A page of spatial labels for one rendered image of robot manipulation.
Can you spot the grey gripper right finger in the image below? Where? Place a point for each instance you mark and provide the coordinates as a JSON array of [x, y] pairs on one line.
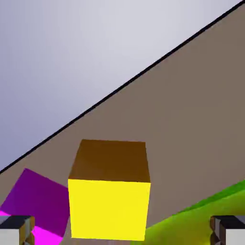
[[227, 230]]

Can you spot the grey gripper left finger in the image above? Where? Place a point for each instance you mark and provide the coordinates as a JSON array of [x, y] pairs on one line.
[[15, 229]]

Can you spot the small magenta cube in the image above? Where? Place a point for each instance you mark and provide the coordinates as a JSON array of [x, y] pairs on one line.
[[40, 202]]

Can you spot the small yellow cube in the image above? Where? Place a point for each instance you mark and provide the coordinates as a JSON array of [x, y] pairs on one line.
[[109, 206]]

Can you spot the large green box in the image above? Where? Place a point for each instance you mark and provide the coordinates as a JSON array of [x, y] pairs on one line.
[[191, 227]]

